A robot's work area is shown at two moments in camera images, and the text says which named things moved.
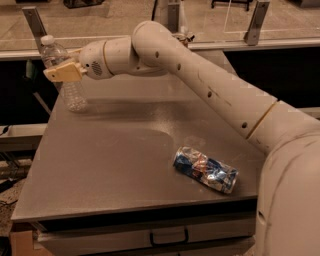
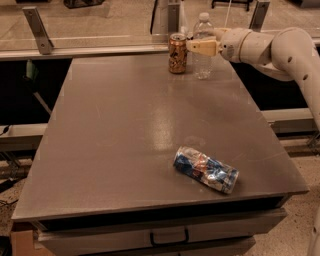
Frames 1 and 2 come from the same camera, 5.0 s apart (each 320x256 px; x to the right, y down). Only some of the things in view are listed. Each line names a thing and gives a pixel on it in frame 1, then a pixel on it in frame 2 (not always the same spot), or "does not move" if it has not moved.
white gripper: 92,59 → 230,45
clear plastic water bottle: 73,92 → 203,65
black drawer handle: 156,244 does not move
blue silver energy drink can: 221,176 does not move
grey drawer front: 74,240 does not move
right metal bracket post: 252,35 does not move
